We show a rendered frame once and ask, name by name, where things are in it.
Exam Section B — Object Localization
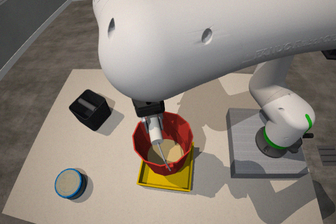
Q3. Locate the yellow rectangular tray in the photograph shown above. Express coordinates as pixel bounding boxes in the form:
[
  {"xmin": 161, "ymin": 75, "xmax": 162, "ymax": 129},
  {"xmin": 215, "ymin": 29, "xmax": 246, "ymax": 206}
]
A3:
[{"xmin": 136, "ymin": 142, "xmax": 194, "ymax": 192}]

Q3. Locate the red bucket with metal handle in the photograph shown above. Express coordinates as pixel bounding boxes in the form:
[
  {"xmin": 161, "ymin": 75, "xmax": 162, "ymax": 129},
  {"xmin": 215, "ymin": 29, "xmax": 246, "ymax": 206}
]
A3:
[{"xmin": 132, "ymin": 111, "xmax": 193, "ymax": 176}]

